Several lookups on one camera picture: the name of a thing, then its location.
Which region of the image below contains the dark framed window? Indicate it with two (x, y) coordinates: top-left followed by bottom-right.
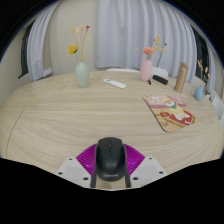
(191, 26), (210, 81)
(18, 19), (36, 79)

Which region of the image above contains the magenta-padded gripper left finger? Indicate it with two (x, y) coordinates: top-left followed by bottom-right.
(55, 143), (98, 189)

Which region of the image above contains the brown thermos bottle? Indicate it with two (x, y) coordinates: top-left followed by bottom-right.
(173, 61), (190, 94)

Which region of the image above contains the white remote control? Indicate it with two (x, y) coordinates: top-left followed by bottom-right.
(102, 78), (127, 90)

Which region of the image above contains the yellow dried flower bunch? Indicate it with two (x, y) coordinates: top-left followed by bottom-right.
(65, 24), (93, 64)

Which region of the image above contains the wide white curtain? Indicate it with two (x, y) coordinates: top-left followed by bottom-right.
(93, 0), (198, 84)

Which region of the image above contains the narrow white curtain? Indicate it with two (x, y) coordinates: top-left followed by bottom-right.
(204, 41), (217, 94)
(26, 1), (63, 83)

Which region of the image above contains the blue vase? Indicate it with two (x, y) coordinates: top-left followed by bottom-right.
(193, 85), (204, 102)

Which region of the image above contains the black oblong case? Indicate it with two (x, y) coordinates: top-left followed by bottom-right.
(152, 74), (169, 86)

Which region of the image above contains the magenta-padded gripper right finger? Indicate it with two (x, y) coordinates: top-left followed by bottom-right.
(123, 143), (168, 189)

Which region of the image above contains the pale green vase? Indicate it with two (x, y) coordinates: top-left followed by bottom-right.
(74, 61), (90, 89)

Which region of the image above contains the pink vase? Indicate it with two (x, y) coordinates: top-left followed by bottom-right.
(139, 59), (153, 83)

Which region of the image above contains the black computer mouse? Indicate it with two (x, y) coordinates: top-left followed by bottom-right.
(94, 136), (128, 182)

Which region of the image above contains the white and blue chair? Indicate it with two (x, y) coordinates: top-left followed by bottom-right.
(210, 95), (224, 119)

